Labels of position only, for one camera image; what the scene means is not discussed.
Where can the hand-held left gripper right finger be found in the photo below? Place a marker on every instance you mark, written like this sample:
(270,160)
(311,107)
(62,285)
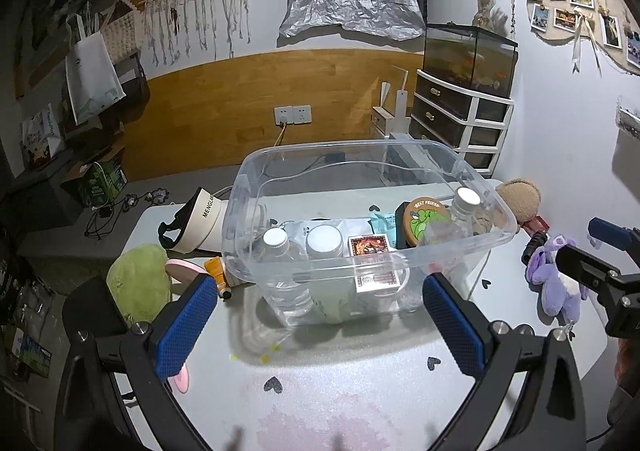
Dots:
(455,326)

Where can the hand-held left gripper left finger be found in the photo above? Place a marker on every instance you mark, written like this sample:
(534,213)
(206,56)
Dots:
(187,326)

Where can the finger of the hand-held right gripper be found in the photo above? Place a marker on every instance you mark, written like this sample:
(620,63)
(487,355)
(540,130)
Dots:
(585,263)
(607,231)

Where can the clear plastic storage container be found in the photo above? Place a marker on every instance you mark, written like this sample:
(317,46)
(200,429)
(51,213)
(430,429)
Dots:
(235,231)

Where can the black box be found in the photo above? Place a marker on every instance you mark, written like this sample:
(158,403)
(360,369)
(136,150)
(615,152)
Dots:
(401,226)

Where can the purple plush toy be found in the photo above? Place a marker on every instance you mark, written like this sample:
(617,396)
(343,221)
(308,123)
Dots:
(555,281)

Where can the pink rabbit hand mirror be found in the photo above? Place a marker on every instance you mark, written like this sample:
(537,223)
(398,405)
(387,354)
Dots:
(182,271)

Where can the orange tube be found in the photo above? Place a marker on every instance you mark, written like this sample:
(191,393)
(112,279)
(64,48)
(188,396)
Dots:
(216,271)

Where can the small red box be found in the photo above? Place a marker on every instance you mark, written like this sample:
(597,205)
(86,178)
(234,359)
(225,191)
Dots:
(537,222)

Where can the green plush toy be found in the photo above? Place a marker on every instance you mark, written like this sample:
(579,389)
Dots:
(140,281)

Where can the brown plush toy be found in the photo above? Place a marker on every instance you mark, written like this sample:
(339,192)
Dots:
(520,196)

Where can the round frog print tin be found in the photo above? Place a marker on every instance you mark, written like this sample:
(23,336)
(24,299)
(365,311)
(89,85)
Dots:
(425,221)

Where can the white visor cap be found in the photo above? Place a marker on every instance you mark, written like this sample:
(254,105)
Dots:
(210,211)

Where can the red printed card box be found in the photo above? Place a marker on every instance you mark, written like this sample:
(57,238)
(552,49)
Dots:
(367,246)

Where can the small clear bottle white cap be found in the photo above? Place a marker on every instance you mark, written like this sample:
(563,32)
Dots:
(276,238)

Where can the teal packet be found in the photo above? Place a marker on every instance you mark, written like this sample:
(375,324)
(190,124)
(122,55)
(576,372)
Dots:
(382,223)

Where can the water bottle red label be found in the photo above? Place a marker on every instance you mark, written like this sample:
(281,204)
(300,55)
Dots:
(467,198)

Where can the white-lidded jar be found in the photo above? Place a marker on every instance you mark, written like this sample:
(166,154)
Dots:
(325,241)

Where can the colourful printed box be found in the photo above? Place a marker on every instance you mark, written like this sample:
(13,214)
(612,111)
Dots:
(30,351)

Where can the green cardboard box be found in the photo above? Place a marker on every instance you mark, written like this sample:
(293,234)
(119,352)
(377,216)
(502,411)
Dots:
(102,181)

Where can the white drawer cabinet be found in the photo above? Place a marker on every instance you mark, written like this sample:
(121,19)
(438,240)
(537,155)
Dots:
(440,96)

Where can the glass fish tank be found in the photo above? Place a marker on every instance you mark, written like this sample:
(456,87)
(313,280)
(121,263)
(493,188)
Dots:
(465,56)

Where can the white wooden stand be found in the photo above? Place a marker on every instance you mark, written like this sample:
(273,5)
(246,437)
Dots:
(400,106)

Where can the white tote bag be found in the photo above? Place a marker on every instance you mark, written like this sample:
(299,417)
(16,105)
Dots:
(92,76)

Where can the clear wall shelf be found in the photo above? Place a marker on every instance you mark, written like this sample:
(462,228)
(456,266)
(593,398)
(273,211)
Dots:
(627,118)

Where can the white wall socket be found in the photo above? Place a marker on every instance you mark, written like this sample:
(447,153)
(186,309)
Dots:
(300,114)

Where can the woven wall basket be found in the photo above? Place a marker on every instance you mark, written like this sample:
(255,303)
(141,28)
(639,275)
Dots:
(120,31)

